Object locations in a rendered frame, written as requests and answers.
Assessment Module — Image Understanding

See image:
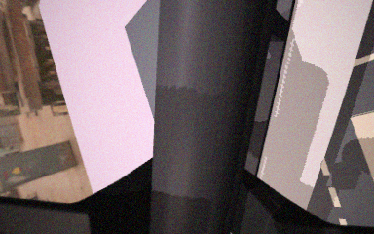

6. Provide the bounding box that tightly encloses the white square tile with dark blue centre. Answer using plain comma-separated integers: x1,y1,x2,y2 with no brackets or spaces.
351,110,374,180

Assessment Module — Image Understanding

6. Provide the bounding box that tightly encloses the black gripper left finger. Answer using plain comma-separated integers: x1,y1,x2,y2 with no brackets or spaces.
0,157,153,234

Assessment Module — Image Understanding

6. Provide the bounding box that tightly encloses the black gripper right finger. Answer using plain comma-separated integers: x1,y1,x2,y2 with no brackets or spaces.
231,169,374,234

